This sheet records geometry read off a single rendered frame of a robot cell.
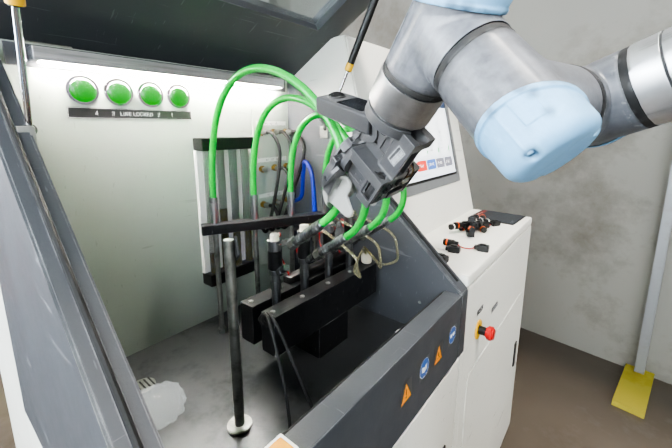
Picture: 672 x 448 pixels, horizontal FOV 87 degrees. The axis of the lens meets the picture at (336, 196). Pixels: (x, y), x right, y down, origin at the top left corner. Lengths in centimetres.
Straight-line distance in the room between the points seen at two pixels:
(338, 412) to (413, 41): 45
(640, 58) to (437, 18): 17
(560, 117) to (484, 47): 8
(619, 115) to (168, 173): 78
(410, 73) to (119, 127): 62
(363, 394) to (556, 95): 44
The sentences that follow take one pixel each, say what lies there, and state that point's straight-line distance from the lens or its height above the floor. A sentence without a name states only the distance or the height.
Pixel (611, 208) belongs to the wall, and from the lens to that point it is 244.
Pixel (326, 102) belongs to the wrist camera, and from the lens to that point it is 49.
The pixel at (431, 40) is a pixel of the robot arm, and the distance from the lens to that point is 33.
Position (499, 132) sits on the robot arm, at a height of 131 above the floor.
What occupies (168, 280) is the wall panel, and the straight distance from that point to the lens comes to 92.
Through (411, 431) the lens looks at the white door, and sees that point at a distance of 79.
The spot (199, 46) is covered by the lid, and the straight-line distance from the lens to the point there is 89.
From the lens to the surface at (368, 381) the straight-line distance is 59.
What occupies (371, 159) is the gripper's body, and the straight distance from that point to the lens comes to 44.
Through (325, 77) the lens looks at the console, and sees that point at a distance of 104.
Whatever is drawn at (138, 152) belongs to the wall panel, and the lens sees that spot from 84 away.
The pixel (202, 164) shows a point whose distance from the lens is 89.
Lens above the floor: 131
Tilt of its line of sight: 11 degrees down
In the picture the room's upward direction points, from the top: straight up
